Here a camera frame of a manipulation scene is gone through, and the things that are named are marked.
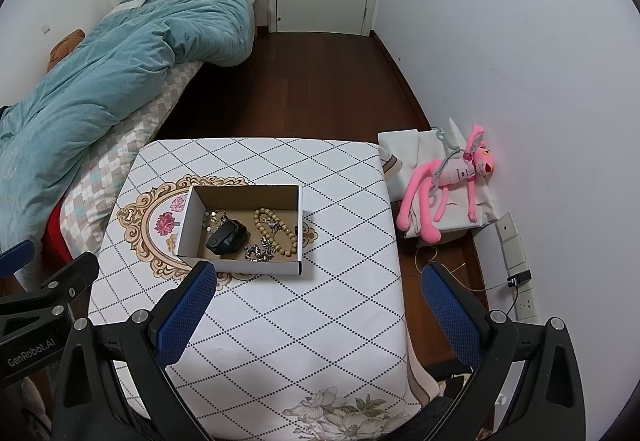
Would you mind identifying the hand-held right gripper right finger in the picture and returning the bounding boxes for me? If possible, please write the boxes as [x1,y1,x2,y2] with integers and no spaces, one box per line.
[421,262,587,441]

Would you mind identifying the checked bed sheet mattress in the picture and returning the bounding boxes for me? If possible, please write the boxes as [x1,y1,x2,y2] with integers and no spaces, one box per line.
[42,56,207,267]

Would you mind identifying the red bed base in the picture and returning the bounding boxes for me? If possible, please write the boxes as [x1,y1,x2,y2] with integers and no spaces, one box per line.
[40,206,76,268]

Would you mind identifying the white fabric bag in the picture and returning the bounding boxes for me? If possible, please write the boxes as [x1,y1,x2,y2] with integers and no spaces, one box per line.
[377,118,501,240]

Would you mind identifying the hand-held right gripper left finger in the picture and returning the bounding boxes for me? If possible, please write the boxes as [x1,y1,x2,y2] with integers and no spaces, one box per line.
[52,261,217,441]

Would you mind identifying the white cardboard box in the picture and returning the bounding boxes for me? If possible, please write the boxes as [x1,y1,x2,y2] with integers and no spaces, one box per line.
[177,184,304,275]

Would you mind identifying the thin charger cable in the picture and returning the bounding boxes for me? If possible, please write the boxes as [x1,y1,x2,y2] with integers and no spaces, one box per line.
[414,246,521,317]

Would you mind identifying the white wall outlet panel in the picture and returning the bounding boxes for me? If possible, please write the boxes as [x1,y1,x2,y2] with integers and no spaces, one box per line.
[515,282,541,323]
[495,212,531,273]

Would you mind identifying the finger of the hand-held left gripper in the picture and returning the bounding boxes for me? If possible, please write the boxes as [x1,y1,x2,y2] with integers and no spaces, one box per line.
[40,251,100,308]
[0,241,37,279]

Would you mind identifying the brown pillow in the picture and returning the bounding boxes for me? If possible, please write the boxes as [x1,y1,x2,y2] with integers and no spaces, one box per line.
[47,28,87,72]

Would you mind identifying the silver chain necklace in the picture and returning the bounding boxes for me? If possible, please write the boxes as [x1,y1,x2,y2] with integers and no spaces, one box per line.
[243,241,277,265]

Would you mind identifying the pink plush toy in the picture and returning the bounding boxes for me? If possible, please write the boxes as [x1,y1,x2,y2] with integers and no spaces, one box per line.
[396,122,499,243]

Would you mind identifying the beige beaded bracelet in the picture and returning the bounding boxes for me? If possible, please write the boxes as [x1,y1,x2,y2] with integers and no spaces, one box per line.
[253,207,299,258]

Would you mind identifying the teal quilt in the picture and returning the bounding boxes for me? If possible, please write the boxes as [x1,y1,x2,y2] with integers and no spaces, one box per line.
[0,0,265,242]

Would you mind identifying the grey clothes hanger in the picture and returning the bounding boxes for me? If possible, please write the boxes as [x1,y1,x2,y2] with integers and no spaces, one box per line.
[431,126,467,189]

